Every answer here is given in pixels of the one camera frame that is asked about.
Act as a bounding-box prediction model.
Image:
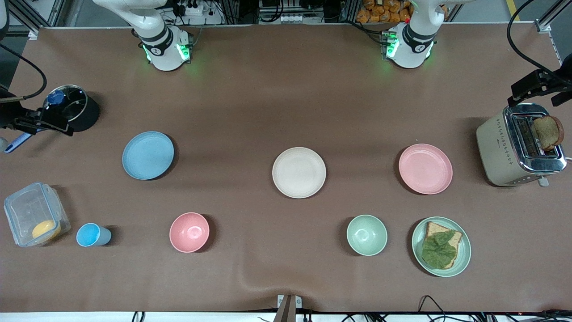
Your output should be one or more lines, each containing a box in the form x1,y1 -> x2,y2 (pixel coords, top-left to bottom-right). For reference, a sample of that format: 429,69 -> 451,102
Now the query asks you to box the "blue plate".
122,131 -> 175,181

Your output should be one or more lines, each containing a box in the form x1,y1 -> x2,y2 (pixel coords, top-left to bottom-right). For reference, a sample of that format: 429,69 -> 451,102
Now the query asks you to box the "pink plate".
399,144 -> 453,195

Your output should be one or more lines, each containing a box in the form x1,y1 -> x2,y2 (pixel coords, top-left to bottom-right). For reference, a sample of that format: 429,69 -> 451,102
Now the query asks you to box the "brown toast slice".
532,115 -> 565,152

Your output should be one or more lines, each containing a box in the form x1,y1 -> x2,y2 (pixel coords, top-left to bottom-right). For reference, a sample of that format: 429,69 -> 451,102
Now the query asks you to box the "beige chrome toaster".
476,104 -> 567,187

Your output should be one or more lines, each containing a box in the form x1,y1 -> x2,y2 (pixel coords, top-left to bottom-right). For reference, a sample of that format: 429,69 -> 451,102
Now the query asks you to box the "clear plastic container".
4,181 -> 71,247

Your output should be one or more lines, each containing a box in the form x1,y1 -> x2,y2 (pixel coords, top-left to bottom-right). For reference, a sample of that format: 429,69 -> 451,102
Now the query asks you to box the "yellow round food piece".
32,219 -> 62,242

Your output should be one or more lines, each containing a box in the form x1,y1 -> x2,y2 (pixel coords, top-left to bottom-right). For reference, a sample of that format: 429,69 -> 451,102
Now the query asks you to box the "blue cup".
76,223 -> 112,247

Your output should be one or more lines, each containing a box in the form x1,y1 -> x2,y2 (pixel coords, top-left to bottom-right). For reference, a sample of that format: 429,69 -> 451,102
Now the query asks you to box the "orange bread bag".
357,0 -> 412,24

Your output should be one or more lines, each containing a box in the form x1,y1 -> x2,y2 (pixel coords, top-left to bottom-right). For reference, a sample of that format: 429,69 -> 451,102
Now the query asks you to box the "pink bowl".
169,212 -> 210,254

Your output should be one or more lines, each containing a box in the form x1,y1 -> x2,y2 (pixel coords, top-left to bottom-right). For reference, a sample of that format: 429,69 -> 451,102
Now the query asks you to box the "bread slice with crust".
422,221 -> 463,269

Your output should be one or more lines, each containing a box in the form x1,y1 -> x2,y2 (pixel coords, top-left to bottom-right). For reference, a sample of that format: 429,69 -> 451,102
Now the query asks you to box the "green plate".
412,216 -> 472,278

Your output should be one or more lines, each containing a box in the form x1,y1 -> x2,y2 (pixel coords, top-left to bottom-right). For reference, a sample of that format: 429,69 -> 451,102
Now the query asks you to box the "green lettuce leaf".
421,230 -> 457,270

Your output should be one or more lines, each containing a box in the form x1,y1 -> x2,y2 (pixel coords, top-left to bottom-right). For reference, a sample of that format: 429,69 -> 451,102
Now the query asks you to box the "green bowl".
346,215 -> 388,256

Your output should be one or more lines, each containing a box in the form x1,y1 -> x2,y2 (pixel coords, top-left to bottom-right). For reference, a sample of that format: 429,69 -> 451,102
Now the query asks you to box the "beige plate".
272,147 -> 327,199

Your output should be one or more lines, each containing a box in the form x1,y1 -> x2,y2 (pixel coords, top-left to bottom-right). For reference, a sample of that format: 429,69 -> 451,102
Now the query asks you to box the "blue utensil handle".
4,131 -> 35,154

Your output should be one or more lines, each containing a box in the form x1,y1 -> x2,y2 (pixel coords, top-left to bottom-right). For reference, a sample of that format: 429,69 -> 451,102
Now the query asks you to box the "black looped floor cable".
418,295 -> 447,320

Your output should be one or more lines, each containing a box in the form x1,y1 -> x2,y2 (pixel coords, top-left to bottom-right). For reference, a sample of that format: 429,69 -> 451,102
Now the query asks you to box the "metal table bracket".
277,294 -> 302,322

